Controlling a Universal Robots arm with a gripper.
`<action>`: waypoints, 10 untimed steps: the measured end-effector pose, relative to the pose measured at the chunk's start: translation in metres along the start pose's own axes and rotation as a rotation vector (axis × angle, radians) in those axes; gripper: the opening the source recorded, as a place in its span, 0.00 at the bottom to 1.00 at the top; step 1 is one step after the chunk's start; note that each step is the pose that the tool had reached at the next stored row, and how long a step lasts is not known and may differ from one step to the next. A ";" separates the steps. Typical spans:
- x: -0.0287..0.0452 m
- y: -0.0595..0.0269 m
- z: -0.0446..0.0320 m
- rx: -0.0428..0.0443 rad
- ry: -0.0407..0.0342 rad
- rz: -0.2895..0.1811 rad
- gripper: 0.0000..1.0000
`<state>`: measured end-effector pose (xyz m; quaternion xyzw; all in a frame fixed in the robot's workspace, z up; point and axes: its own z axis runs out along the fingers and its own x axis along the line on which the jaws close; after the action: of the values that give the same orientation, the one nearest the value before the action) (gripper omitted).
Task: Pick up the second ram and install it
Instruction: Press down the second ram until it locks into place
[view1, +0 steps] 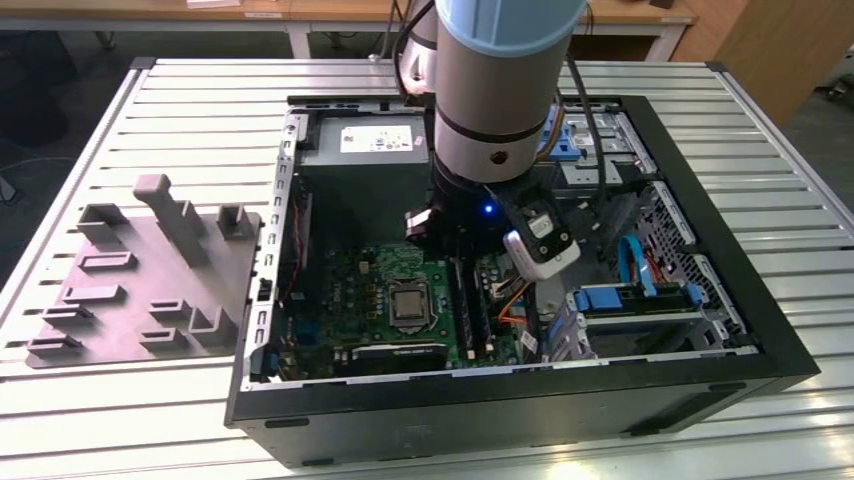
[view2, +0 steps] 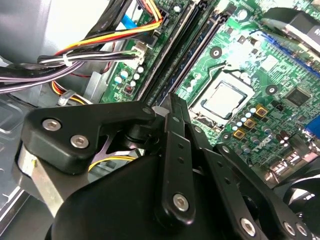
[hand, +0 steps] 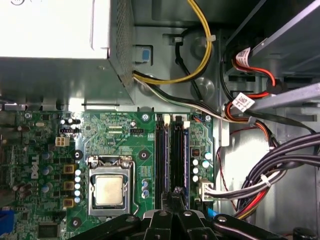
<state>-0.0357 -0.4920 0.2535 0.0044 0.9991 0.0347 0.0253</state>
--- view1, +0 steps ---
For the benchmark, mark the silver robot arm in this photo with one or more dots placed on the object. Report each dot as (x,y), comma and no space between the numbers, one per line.
(501,75)

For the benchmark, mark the dark RAM stick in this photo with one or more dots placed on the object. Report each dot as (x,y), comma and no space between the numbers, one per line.
(482,310)

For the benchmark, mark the black CPU socket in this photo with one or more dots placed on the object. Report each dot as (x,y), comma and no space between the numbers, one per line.
(409,283)

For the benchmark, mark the grey power supply unit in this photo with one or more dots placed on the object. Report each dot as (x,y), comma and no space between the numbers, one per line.
(361,190)

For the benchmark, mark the silver CPU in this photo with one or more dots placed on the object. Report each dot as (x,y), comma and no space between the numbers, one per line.
(409,306)

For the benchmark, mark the green motherboard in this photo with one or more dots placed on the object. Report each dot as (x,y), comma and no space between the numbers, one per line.
(348,280)

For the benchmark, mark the blue drive latch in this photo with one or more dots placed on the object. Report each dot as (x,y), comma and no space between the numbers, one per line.
(568,150)

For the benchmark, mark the silver drive cage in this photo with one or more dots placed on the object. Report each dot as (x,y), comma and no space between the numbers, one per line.
(621,175)

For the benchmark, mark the black graphics card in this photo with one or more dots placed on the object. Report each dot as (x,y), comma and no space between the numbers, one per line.
(401,352)

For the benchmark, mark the hard disk in blue carrier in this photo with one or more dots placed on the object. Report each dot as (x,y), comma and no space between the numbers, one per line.
(634,297)

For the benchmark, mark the blue board connector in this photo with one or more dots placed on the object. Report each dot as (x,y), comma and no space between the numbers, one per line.
(308,332)

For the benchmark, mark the black PC case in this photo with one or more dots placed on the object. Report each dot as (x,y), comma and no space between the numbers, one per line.
(468,415)

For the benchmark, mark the grey parts rack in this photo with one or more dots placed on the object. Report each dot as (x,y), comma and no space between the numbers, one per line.
(154,270)

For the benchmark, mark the wooden cabinet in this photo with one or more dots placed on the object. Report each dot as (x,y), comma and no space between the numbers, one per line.
(768,50)

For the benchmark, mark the wooden desk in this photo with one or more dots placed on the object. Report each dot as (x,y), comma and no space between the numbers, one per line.
(134,12)

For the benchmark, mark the black chair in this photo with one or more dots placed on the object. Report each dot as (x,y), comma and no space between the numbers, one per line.
(34,85)

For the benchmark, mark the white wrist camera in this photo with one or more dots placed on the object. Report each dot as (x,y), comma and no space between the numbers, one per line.
(554,262)

